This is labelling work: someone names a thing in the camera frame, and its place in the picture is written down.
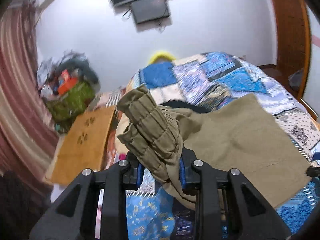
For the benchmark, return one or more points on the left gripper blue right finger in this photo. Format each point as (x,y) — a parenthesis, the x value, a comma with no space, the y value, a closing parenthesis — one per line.
(187,175)

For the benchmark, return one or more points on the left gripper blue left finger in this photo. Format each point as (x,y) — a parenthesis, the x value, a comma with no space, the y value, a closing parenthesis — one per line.
(138,174)

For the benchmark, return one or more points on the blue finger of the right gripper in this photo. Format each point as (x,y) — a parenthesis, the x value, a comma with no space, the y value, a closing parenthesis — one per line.
(316,156)
(313,172)

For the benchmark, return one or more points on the khaki olive pants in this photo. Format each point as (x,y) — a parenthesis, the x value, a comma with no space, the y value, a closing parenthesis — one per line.
(239,135)

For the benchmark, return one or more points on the black folded garment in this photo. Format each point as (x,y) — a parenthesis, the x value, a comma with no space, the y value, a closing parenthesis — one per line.
(182,104)

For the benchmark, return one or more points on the wooden carved board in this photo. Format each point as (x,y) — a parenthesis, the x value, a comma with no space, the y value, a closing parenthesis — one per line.
(82,147)

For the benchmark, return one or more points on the blue patchwork bed quilt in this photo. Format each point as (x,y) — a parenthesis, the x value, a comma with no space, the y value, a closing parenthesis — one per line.
(215,79)

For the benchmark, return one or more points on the green patterned bag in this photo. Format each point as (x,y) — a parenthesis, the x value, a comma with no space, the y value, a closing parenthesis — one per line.
(72,103)

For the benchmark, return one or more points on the yellow pillow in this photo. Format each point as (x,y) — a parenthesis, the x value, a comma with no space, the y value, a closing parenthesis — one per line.
(161,56)

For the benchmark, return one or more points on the orange box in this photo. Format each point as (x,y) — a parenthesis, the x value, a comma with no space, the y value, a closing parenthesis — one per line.
(66,82)

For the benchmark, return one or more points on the striped pink curtain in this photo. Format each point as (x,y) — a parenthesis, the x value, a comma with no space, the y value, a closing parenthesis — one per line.
(28,140)

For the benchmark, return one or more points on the grey neck pillow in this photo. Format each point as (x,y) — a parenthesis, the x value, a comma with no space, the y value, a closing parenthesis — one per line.
(78,65)

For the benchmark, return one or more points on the wooden door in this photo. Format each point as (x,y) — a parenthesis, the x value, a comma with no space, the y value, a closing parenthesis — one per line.
(293,41)

